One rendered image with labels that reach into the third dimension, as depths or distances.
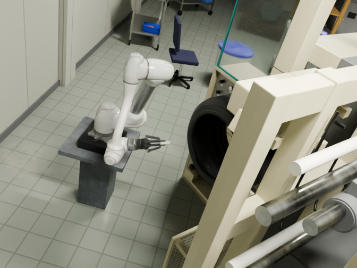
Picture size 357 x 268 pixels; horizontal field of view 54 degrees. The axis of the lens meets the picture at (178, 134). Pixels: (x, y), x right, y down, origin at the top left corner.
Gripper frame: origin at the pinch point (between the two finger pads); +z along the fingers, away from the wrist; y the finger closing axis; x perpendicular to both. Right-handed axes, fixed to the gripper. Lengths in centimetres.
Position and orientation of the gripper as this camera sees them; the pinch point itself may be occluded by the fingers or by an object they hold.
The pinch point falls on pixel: (166, 142)
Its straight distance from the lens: 238.6
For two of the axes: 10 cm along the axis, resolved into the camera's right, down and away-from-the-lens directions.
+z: 9.8, -0.5, -2.1
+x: -1.9, 2.3, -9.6
